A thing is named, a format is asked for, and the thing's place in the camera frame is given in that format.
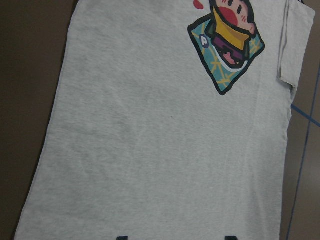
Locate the grey cartoon print t-shirt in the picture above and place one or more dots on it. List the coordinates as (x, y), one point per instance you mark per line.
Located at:
(170, 121)

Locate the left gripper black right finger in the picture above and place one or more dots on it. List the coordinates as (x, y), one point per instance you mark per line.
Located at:
(230, 237)

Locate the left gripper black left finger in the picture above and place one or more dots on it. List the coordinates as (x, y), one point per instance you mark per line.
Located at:
(122, 238)

